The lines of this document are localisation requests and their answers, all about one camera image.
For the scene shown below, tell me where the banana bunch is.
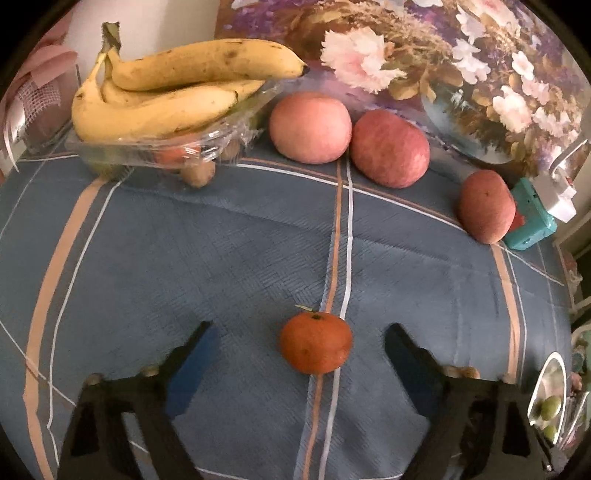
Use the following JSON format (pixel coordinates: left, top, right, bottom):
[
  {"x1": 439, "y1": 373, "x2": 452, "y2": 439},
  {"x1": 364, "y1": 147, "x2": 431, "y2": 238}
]
[{"x1": 71, "y1": 22, "x2": 308, "y2": 143}]

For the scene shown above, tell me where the small orange tangerine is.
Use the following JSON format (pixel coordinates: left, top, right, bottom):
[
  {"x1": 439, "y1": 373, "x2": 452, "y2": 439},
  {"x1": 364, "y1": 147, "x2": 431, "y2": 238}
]
[{"x1": 280, "y1": 311, "x2": 353, "y2": 375}]

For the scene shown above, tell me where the floral painting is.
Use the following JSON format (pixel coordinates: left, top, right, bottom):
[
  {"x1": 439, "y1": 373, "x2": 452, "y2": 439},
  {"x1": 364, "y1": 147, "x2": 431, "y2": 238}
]
[{"x1": 215, "y1": 1, "x2": 590, "y2": 175}]

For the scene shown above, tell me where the clear plastic fruit tray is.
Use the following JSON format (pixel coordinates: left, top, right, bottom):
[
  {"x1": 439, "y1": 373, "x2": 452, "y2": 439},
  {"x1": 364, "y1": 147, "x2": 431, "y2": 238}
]
[{"x1": 65, "y1": 81, "x2": 281, "y2": 179}]

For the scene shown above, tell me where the pink apple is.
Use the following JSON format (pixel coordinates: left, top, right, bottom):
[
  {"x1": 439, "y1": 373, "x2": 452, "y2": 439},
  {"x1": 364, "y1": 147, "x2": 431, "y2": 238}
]
[{"x1": 269, "y1": 91, "x2": 353, "y2": 165}]

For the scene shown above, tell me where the middle red apple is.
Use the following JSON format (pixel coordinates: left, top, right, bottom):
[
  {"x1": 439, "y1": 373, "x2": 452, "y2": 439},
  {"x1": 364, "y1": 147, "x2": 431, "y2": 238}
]
[{"x1": 349, "y1": 109, "x2": 431, "y2": 189}]

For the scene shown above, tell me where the teal plastic box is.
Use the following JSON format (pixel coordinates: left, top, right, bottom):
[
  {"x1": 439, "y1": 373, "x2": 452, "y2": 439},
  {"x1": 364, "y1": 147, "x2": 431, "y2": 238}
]
[{"x1": 504, "y1": 178, "x2": 557, "y2": 251}]

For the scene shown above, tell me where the pink flower bouquet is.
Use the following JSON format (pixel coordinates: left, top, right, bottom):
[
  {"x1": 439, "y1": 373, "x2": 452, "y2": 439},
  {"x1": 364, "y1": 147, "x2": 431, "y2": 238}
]
[{"x1": 1, "y1": 12, "x2": 78, "y2": 164}]

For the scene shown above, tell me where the blue plaid tablecloth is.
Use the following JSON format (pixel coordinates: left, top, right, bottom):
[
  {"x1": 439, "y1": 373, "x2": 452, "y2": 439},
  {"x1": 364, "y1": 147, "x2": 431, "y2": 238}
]
[{"x1": 1, "y1": 143, "x2": 570, "y2": 479}]

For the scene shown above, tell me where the green mango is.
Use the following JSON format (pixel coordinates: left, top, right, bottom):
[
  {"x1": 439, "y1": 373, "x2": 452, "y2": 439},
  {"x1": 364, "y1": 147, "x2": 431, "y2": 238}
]
[
  {"x1": 540, "y1": 395, "x2": 562, "y2": 421},
  {"x1": 543, "y1": 424, "x2": 557, "y2": 444}
]

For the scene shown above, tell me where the large red apple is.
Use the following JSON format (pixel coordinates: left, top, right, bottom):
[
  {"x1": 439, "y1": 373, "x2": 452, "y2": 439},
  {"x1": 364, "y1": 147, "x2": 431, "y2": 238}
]
[{"x1": 457, "y1": 170, "x2": 516, "y2": 244}]

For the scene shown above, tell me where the large steel bowl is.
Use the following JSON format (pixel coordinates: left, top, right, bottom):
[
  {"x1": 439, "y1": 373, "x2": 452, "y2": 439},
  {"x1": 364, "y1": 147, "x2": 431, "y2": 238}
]
[{"x1": 527, "y1": 352, "x2": 568, "y2": 445}]

